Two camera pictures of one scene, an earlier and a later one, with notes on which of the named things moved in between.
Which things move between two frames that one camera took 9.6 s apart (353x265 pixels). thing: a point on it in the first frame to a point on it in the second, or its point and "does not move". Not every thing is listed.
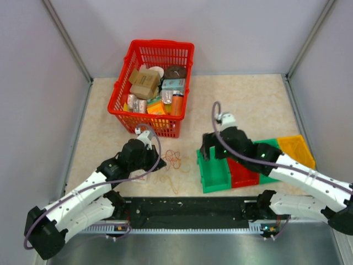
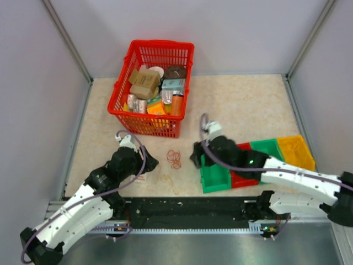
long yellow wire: [295, 147] does not move
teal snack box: [174, 84] does not move
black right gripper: [211, 139] to [200, 149]
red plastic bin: [240, 176] does not move
